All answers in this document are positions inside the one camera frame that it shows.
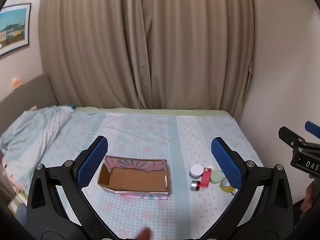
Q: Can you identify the light blue quilt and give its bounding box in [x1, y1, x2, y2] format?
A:
[0, 106, 75, 157]

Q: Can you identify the person's left hand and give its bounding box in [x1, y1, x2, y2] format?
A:
[134, 227, 152, 240]

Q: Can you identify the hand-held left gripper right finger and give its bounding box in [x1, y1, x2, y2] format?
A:
[211, 137, 294, 235]

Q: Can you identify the green lid jar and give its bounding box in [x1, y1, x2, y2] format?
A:
[210, 169, 224, 183]

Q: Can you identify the pink patterned pillow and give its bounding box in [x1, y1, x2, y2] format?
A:
[1, 155, 27, 194]

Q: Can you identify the white lid glass jar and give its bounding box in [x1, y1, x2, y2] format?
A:
[189, 164, 204, 180]

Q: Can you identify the person's right hand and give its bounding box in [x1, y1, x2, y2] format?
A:
[301, 174, 319, 212]

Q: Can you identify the pink printed cardboard box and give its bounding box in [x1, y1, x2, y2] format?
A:
[97, 155, 172, 201]

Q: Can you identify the framed landscape picture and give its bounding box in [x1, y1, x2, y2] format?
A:
[0, 3, 32, 57]

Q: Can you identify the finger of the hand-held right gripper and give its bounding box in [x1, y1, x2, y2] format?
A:
[304, 121, 320, 139]
[278, 126, 307, 148]

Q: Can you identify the red rectangular box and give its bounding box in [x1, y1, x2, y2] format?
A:
[200, 167, 212, 188]

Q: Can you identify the clear yellowish tape roll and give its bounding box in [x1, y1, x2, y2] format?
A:
[219, 177, 237, 193]

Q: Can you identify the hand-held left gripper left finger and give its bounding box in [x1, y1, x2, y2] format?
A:
[26, 135, 108, 235]

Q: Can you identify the grey upholstered headboard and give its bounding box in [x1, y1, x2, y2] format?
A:
[0, 74, 58, 137]

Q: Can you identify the blue and pink patterned bedsheet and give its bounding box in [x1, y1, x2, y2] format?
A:
[5, 109, 265, 240]

